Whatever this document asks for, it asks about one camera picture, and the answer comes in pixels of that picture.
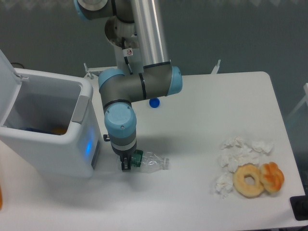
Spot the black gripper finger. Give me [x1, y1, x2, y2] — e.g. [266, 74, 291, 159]
[120, 155, 131, 171]

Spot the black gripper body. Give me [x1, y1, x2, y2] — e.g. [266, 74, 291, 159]
[111, 143, 137, 156]

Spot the clear plastic bottle green label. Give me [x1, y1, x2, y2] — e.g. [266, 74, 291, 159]
[117, 149, 170, 173]

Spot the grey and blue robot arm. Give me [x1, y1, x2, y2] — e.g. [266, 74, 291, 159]
[74, 0, 182, 170]

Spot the blue bottle cap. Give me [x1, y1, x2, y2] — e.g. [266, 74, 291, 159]
[149, 98, 160, 108]

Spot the orange item inside bin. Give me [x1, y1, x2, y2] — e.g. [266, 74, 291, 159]
[51, 127, 67, 135]

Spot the white trash bin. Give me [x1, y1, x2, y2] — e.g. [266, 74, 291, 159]
[0, 68, 102, 178]

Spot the crumpled white tissue bottom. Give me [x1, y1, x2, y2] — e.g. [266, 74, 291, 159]
[215, 172, 233, 199]

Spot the crumpled white tissue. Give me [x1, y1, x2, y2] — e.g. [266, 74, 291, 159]
[215, 172, 233, 199]
[220, 136, 274, 154]
[218, 150, 259, 173]

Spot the crumpled white tissue middle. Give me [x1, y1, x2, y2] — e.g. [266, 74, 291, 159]
[218, 150, 259, 173]

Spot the crumpled white tissue top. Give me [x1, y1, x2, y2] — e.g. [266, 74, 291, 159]
[220, 136, 274, 154]

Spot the orange object at left edge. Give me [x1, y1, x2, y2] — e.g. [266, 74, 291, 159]
[0, 180, 3, 211]

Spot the white trash bin lid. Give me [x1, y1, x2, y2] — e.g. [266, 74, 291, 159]
[0, 51, 22, 126]

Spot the orange glazed twisted bun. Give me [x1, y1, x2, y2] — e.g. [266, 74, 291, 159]
[260, 162, 284, 193]

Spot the black device at table edge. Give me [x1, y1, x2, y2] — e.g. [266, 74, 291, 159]
[290, 195, 308, 221]

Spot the white table bracket right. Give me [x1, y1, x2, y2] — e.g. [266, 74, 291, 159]
[211, 59, 221, 75]

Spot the plain ring donut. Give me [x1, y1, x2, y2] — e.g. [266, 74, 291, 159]
[233, 164, 264, 198]

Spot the white frame at right edge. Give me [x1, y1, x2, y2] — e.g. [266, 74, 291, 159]
[285, 83, 308, 128]

